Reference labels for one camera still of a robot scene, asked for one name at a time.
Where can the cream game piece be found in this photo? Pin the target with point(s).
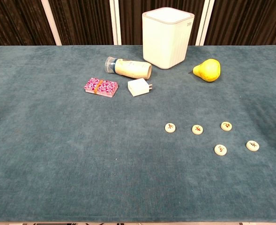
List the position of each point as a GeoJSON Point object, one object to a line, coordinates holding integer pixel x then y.
{"type": "Point", "coordinates": [169, 128]}
{"type": "Point", "coordinates": [252, 145]}
{"type": "Point", "coordinates": [226, 126]}
{"type": "Point", "coordinates": [197, 129]}
{"type": "Point", "coordinates": [220, 150]}

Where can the white power adapter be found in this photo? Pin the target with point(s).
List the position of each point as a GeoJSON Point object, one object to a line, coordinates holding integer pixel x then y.
{"type": "Point", "coordinates": [137, 87]}

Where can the pink patterned card deck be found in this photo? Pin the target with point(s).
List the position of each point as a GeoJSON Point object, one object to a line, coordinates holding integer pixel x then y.
{"type": "Point", "coordinates": [105, 86]}

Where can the cream squeeze bottle clear cap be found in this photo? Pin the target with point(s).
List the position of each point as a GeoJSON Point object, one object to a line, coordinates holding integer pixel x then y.
{"type": "Point", "coordinates": [130, 69]}

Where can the teal velvet table cloth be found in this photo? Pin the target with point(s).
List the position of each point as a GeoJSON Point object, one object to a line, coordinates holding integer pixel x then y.
{"type": "Point", "coordinates": [81, 152]}

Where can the white square bin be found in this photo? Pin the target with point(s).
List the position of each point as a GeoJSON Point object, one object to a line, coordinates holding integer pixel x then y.
{"type": "Point", "coordinates": [166, 42]}

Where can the yellow pear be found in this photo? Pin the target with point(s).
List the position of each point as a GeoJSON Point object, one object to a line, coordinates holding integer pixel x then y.
{"type": "Point", "coordinates": [208, 70]}

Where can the dark pleated screen panel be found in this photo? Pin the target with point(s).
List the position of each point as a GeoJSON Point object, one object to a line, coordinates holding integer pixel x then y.
{"type": "Point", "coordinates": [130, 23]}
{"type": "Point", "coordinates": [16, 21]}
{"type": "Point", "coordinates": [81, 21]}
{"type": "Point", "coordinates": [245, 21]}

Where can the white screen frame post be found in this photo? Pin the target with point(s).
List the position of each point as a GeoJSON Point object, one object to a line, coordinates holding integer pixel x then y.
{"type": "Point", "coordinates": [115, 23]}
{"type": "Point", "coordinates": [51, 23]}
{"type": "Point", "coordinates": [204, 23]}

